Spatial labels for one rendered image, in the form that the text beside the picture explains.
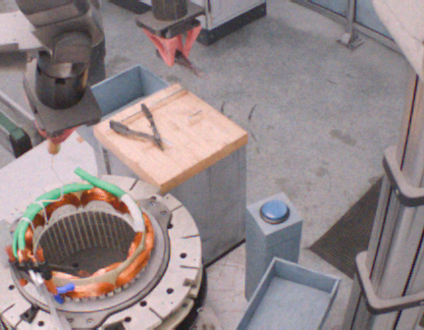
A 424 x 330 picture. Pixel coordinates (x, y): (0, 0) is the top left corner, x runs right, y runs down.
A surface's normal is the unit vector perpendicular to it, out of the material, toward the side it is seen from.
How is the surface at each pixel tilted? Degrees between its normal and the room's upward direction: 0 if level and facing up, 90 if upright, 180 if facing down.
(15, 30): 35
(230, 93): 0
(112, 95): 90
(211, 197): 90
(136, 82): 90
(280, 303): 0
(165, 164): 0
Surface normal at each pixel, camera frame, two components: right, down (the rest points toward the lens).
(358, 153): -0.10, -0.73
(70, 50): 0.12, 0.96
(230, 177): 0.60, 0.50
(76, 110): 0.17, -0.49
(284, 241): 0.37, 0.61
